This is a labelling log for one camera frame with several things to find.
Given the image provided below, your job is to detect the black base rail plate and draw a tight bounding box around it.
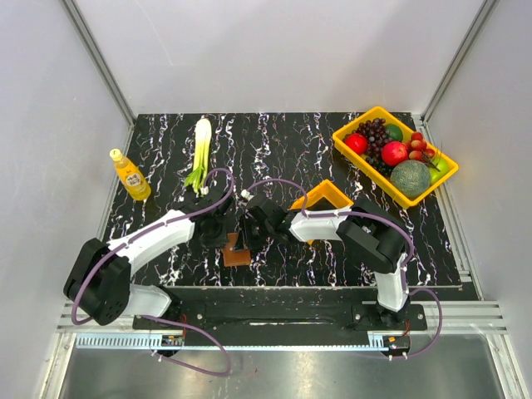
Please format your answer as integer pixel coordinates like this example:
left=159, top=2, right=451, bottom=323
left=132, top=286, right=429, bottom=333

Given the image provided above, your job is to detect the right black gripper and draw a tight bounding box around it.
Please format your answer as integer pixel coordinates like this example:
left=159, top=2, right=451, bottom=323
left=234, top=214, right=273, bottom=253

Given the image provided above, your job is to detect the small orange plastic bin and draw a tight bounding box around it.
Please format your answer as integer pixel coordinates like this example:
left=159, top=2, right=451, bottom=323
left=290, top=180, right=354, bottom=244

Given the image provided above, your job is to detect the green apple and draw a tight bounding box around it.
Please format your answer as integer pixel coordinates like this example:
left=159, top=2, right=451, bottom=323
left=429, top=158, right=450, bottom=185

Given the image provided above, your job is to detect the purple cable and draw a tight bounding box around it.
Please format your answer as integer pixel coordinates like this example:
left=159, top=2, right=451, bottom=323
left=71, top=168, right=236, bottom=377
left=241, top=178, right=444, bottom=361

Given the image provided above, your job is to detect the brown leather card holder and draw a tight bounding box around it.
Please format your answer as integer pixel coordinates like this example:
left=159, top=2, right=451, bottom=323
left=222, top=233, right=251, bottom=268

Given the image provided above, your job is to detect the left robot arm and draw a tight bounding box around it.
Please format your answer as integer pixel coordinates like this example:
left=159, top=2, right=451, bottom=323
left=63, top=190, right=233, bottom=328

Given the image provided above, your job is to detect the yellow juice bottle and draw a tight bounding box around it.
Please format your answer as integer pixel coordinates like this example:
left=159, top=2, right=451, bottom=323
left=110, top=149, right=151, bottom=201

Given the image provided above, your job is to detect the red pomegranate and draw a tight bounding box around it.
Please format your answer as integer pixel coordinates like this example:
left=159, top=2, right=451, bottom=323
left=381, top=141, right=409, bottom=166

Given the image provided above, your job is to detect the dark purple grape bunch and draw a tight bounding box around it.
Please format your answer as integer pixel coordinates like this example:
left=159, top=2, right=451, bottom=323
left=355, top=118, right=393, bottom=177

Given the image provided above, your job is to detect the green netted melon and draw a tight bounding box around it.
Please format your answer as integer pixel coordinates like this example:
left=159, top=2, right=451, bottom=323
left=390, top=160, right=431, bottom=199

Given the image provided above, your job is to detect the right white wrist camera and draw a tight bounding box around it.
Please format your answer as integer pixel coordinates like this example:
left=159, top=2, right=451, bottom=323
left=240, top=190, right=254, bottom=200

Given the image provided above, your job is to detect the dark green avocado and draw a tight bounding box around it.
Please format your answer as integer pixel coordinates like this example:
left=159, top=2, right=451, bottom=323
left=384, top=123, right=403, bottom=142

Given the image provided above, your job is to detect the red lychee cluster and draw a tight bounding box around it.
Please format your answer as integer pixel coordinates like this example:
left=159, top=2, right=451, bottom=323
left=406, top=131, right=436, bottom=161

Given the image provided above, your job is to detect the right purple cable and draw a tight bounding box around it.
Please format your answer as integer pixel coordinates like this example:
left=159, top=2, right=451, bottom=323
left=241, top=178, right=444, bottom=361

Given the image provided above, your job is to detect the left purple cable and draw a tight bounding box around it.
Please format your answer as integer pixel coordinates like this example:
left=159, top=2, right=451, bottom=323
left=71, top=168, right=236, bottom=377

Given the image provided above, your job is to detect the red apple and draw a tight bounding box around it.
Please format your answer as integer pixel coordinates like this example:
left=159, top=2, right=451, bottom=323
left=343, top=133, right=368, bottom=155

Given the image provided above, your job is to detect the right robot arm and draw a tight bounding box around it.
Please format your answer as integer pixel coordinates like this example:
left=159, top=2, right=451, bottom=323
left=239, top=190, right=414, bottom=329

